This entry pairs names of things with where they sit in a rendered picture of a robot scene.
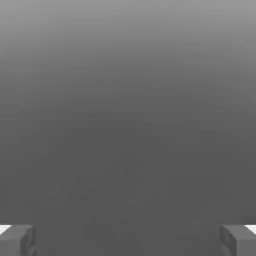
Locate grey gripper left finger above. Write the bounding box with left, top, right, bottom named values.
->
left=0, top=224, right=38, bottom=256

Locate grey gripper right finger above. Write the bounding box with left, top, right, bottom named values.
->
left=218, top=224, right=256, bottom=256

